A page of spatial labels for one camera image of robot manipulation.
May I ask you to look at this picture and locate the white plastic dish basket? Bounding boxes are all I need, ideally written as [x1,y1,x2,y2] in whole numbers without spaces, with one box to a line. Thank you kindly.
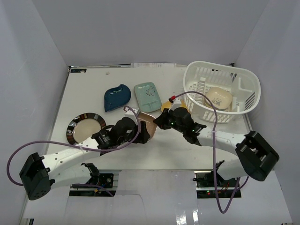
[183,61,261,124]

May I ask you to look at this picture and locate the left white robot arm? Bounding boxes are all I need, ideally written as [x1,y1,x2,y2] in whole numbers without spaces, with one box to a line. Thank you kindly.
[19,117,151,201]

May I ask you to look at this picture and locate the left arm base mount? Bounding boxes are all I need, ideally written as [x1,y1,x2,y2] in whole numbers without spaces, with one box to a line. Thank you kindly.
[69,173,118,197]

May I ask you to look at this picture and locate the brown square plate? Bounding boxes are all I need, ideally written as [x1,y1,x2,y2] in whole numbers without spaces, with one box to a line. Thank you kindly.
[138,112,157,141]

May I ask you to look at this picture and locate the light green rectangular plate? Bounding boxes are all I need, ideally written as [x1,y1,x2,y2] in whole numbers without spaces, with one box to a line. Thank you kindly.
[134,82,162,113]

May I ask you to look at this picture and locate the yellow square plate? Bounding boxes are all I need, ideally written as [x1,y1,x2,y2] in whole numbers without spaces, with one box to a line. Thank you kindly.
[161,100,188,111]

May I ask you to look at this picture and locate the round dark mirrored plate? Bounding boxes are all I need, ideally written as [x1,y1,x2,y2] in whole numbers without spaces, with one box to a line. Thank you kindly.
[66,112,106,145]

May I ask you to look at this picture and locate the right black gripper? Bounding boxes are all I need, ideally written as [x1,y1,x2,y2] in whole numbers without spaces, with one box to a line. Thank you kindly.
[154,108,186,134]

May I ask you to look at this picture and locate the papers at table back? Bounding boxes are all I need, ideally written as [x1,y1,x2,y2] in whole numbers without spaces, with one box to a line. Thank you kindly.
[130,63,177,68]

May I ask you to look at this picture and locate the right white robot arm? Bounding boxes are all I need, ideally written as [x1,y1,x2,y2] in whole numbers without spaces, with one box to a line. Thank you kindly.
[154,107,279,187]

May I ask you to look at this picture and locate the cream square plate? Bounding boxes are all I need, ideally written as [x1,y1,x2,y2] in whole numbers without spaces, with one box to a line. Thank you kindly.
[206,87,233,111]

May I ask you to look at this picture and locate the dark blue leaf plate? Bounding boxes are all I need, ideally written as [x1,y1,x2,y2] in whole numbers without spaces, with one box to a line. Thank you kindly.
[104,84,131,112]

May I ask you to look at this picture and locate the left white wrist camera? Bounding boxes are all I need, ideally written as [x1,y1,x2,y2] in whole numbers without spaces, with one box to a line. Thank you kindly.
[124,107,140,120]

